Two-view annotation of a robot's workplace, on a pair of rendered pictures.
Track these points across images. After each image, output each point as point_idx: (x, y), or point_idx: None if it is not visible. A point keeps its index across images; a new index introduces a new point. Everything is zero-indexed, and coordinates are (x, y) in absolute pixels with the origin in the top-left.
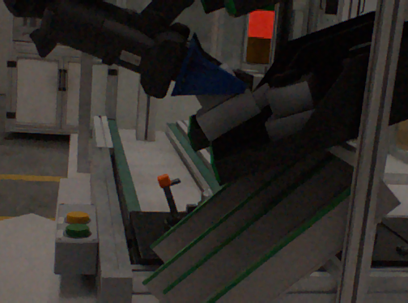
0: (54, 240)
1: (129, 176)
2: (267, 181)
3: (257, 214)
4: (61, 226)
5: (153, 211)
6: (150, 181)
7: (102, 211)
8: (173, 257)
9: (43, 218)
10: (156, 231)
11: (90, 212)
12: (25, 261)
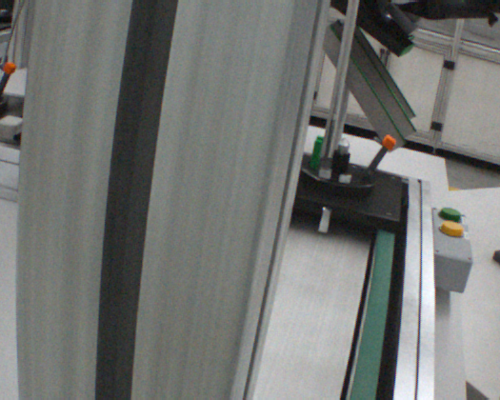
0: (461, 336)
1: (366, 333)
2: (368, 53)
3: None
4: (465, 229)
5: (374, 214)
6: (305, 373)
7: (427, 239)
8: (404, 110)
9: (483, 390)
10: (381, 193)
11: (439, 239)
12: (484, 310)
